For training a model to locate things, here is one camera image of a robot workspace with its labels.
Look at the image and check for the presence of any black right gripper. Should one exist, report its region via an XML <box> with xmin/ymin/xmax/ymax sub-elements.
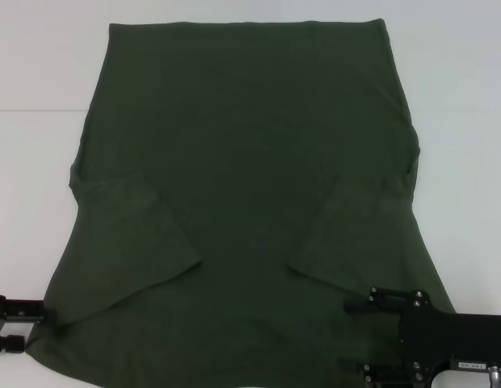
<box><xmin>342</xmin><ymin>285</ymin><xmax>501</xmax><ymax>388</ymax></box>

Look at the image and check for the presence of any dark green t-shirt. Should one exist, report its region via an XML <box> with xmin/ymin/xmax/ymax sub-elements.
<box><xmin>23</xmin><ymin>18</ymin><xmax>457</xmax><ymax>385</ymax></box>

